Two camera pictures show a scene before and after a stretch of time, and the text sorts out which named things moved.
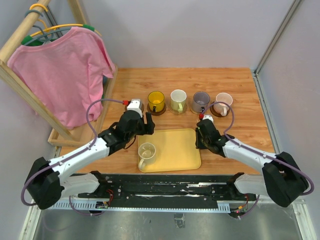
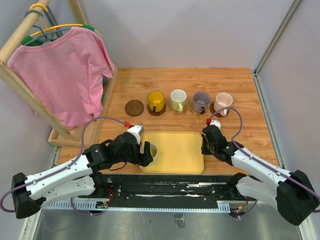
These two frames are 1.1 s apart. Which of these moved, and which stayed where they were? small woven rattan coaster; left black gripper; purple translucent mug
Moved: left black gripper
Stayed: purple translucent mug; small woven rattan coaster
